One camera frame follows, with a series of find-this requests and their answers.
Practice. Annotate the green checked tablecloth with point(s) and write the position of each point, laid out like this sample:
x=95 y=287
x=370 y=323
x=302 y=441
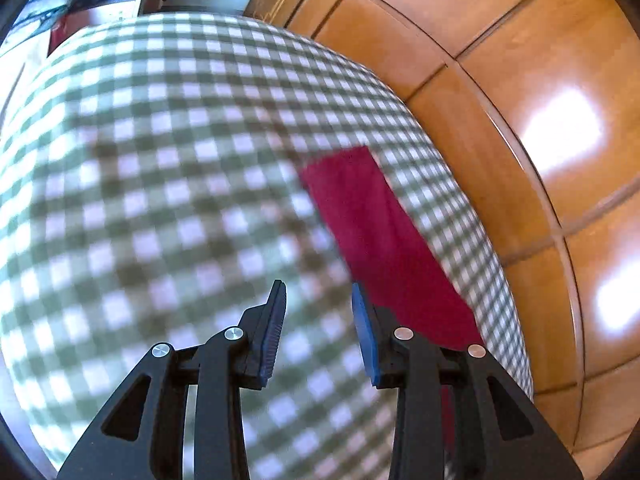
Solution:
x=175 y=160

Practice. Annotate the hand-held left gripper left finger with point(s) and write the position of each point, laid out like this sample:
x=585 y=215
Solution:
x=272 y=340

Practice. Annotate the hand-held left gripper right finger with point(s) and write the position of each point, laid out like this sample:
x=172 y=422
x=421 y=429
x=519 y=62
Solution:
x=367 y=345

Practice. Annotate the red small garment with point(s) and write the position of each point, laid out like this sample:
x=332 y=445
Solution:
x=380 y=230

